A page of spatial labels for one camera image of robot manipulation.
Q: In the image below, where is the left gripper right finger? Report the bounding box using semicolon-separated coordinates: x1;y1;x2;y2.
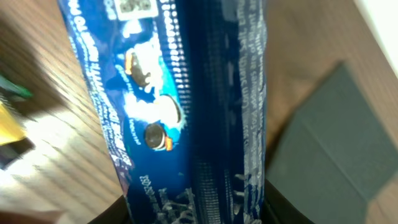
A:
265;180;314;224

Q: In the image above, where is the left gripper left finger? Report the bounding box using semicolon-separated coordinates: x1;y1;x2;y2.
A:
88;195;132;224

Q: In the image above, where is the black cardboard gift box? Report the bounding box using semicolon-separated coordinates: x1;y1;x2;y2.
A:
267;63;397;224

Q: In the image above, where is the yellow Hacks candy bag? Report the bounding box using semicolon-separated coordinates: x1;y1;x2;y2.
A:
0;99;26;146

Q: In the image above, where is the blue Oreo cookie pack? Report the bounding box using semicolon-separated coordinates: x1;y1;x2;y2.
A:
58;0;267;223

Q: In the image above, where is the small blue candy bar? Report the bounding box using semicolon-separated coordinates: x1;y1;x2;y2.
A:
1;138;34;170

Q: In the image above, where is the green black candy bar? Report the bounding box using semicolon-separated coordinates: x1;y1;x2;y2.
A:
1;75;33;98

